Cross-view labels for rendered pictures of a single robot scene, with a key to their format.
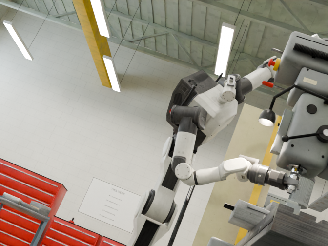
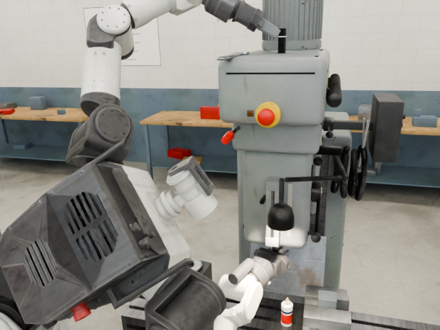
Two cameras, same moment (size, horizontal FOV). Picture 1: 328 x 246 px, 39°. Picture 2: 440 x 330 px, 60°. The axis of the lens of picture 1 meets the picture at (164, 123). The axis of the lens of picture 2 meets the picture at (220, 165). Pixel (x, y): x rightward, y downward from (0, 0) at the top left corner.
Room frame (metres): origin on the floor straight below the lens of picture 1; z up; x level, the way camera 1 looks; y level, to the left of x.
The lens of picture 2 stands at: (1.95, 0.53, 1.95)
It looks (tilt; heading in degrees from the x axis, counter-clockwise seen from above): 19 degrees down; 277
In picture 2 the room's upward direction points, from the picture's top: 2 degrees counter-clockwise
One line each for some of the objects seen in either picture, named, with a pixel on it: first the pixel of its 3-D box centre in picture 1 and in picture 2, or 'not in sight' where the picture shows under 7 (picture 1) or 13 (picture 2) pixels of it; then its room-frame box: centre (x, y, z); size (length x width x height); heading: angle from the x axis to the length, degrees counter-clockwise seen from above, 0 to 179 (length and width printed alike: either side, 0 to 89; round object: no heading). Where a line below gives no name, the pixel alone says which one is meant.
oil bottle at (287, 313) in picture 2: not in sight; (287, 310); (1.86, -0.60, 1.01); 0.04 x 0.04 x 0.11
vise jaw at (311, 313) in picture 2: (274, 212); (327, 319); (1.74, -0.52, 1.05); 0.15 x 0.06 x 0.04; 172
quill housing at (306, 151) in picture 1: (308, 135); (279, 189); (1.90, -0.61, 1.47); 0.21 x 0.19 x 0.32; 170
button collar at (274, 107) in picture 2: (276, 64); (268, 114); (1.94, -0.38, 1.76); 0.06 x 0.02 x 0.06; 170
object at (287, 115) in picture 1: (281, 132); (273, 212); (1.92, -0.50, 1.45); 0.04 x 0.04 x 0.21; 80
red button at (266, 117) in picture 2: (272, 63); (266, 116); (1.94, -0.36, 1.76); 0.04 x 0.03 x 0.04; 170
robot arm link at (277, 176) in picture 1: (271, 178); (264, 267); (1.95, -0.53, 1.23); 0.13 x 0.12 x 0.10; 152
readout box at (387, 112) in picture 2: not in sight; (385, 126); (1.52, -0.85, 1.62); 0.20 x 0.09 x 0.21; 80
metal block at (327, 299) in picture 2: (290, 212); (327, 302); (1.73, -0.58, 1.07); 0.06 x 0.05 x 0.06; 172
